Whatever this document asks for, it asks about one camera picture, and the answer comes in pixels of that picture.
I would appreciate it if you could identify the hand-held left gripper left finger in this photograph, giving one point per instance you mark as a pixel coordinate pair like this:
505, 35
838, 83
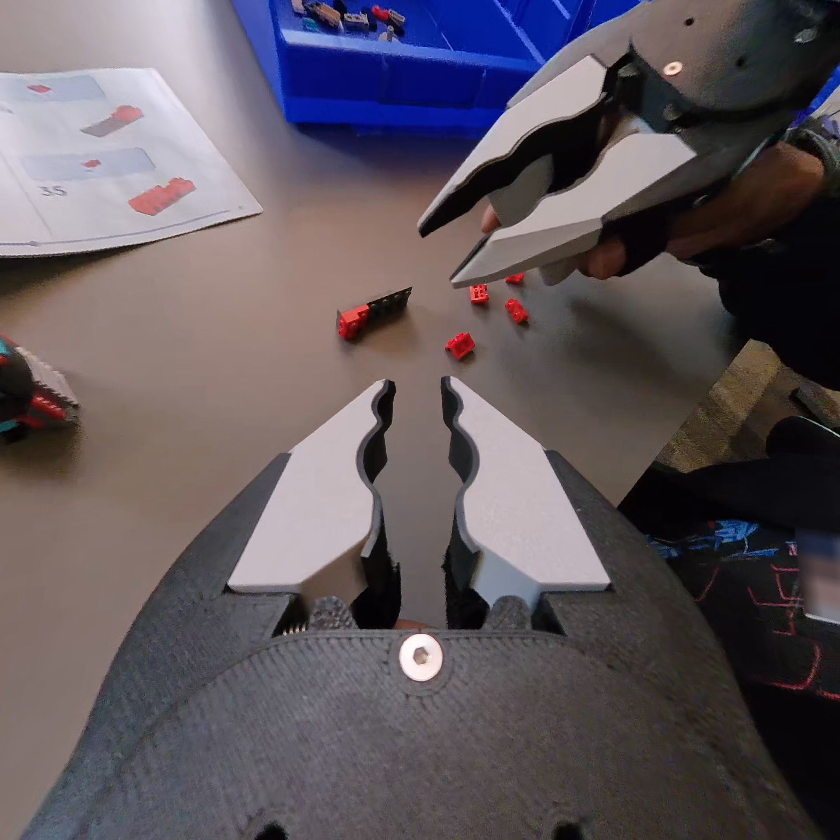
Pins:
308, 512

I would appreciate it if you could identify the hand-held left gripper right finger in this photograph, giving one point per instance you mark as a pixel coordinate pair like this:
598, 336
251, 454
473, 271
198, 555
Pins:
531, 518

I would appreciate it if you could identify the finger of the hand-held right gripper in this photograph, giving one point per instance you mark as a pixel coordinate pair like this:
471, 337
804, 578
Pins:
590, 210
525, 111

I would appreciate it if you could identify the blue plastic bin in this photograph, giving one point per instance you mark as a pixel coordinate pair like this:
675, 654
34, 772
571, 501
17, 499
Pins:
564, 26
394, 85

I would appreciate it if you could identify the dark grey toy plate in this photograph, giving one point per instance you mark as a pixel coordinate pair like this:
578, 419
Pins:
392, 305

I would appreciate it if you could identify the person's right forearm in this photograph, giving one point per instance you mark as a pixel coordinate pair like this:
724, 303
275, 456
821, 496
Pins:
787, 315

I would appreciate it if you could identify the person's black pants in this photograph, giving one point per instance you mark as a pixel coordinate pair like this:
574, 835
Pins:
722, 485

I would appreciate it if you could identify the scattered small toy bricks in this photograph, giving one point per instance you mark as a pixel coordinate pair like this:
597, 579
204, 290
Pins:
326, 13

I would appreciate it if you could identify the toy brick vehicle model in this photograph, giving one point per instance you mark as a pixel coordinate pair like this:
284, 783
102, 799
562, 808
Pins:
33, 394

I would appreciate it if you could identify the white instruction booklet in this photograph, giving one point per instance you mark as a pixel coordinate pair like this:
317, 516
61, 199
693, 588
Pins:
197, 197

